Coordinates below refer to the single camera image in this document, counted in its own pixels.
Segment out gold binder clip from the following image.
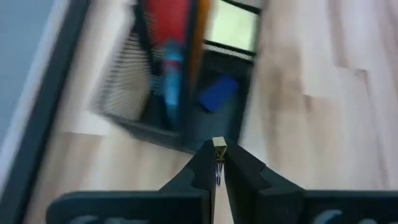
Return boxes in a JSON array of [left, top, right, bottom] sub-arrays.
[[212, 136, 228, 187]]

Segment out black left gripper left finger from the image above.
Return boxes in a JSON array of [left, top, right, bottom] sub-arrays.
[[46, 139, 217, 224]]

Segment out blue marker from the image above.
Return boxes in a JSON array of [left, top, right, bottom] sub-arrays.
[[162, 42, 185, 125]]

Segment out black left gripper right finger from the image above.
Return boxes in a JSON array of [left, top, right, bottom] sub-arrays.
[[223, 139, 398, 224]]

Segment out black aluminium table frame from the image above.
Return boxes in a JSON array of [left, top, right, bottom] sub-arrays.
[[0, 0, 91, 224]]

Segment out red-handled scissors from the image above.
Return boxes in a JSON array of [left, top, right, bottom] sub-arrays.
[[145, 0, 192, 48]]

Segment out blue eraser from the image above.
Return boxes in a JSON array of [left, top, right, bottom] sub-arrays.
[[198, 74, 239, 113]]

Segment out black mesh desk organizer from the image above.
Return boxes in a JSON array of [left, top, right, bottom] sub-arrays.
[[92, 0, 269, 154]]

